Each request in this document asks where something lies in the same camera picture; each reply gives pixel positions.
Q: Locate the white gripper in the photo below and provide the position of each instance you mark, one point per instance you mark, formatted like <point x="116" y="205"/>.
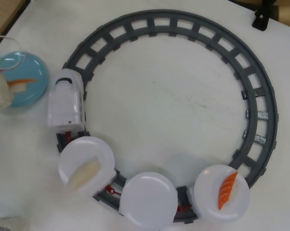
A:
<point x="1" y="72"/>

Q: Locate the striped orange shrimp nigiri sushi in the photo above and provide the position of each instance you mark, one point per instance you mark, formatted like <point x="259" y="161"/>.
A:
<point x="19" y="84"/>

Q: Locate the blue round dish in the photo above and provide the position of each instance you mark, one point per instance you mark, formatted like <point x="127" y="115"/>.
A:
<point x="31" y="65"/>

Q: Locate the white Shinkansen toy locomotive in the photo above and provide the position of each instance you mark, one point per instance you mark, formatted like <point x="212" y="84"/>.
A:
<point x="63" y="106"/>

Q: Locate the pale white nigiri sushi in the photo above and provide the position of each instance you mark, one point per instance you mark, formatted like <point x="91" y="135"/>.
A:
<point x="84" y="172"/>

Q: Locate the orange salmon nigiri sushi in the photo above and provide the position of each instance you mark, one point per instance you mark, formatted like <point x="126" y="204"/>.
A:
<point x="225" y="190"/>

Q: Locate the brown wooden furniture piece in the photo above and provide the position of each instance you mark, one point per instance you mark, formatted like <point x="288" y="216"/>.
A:
<point x="3" y="14"/>

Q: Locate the white round plastic plate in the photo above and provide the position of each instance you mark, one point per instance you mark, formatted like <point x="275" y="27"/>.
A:
<point x="207" y="192"/>
<point x="87" y="149"/>
<point x="149" y="199"/>

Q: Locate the white sheet with printed text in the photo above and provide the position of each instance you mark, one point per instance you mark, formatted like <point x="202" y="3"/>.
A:
<point x="7" y="225"/>

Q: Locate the grey circular toy train track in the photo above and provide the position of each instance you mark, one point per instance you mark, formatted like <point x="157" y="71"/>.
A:
<point x="255" y="60"/>

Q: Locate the black table clamp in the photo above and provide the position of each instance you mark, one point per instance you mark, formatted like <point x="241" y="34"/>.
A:
<point x="260" y="21"/>

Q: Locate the brown cardboard box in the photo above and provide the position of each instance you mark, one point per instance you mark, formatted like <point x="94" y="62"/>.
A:
<point x="286" y="12"/>

